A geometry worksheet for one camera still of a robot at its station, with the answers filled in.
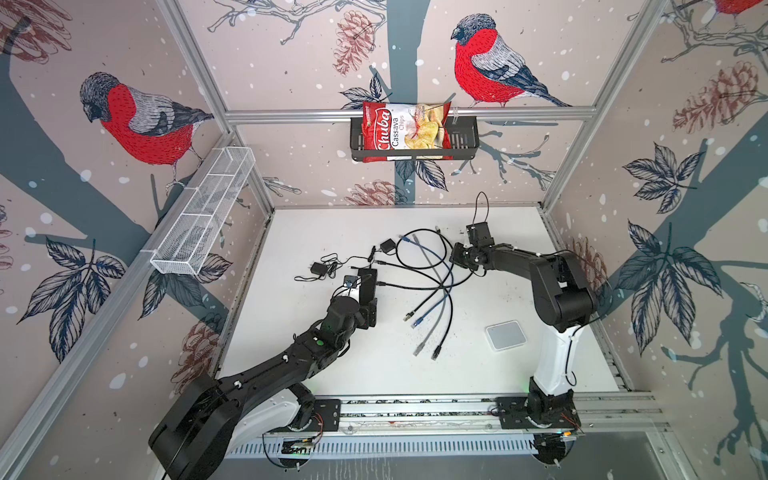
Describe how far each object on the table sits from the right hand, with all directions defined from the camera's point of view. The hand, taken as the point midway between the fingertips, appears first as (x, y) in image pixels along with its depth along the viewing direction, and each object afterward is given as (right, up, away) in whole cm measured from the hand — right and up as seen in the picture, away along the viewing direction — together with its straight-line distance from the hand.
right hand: (448, 259), depth 103 cm
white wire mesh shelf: (-71, +16, -24) cm, 76 cm away
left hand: (-28, -10, -19) cm, 35 cm away
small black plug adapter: (-21, +5, +4) cm, 22 cm away
